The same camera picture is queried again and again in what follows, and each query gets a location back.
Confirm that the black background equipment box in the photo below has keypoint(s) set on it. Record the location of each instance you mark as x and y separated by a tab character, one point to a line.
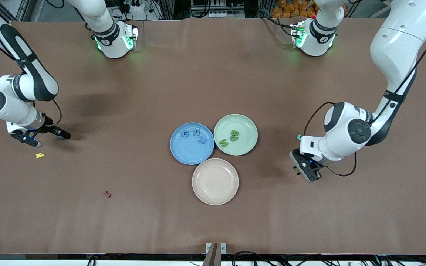
216	3

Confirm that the grey brown upright post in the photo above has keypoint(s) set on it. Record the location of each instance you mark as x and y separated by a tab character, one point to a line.
213	256

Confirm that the green letter N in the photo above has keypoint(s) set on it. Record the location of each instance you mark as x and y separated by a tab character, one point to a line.
224	143

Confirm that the bag of oranges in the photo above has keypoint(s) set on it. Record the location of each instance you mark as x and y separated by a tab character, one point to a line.
290	9

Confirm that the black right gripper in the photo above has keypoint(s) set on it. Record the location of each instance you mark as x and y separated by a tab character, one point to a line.
50	128

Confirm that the blue plate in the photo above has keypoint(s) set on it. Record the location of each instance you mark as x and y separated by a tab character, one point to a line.
189	153

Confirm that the green plate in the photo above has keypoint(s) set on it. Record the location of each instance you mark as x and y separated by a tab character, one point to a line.
246	142

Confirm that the blue letter G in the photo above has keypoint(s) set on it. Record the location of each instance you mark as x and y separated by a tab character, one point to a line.
183	134

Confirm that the green letter P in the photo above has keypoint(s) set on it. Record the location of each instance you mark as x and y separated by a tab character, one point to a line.
232	139

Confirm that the yellow letter K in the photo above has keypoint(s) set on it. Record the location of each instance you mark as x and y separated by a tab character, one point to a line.
40	155

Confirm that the blue letter X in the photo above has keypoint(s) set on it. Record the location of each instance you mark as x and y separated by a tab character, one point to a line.
202	140

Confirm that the blue number nine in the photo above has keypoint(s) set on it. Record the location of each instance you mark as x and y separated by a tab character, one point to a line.
199	133

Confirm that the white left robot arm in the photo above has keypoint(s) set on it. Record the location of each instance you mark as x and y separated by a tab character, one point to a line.
401	44

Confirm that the white power strip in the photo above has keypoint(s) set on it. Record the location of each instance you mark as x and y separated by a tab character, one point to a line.
137	7
220	14

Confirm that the green letter B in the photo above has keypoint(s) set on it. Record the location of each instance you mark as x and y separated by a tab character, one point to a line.
235	133

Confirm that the beige plate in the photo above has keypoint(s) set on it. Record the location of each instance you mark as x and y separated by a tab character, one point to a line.
215	181

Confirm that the grey metal table bracket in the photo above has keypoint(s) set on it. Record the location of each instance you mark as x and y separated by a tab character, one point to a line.
223	248

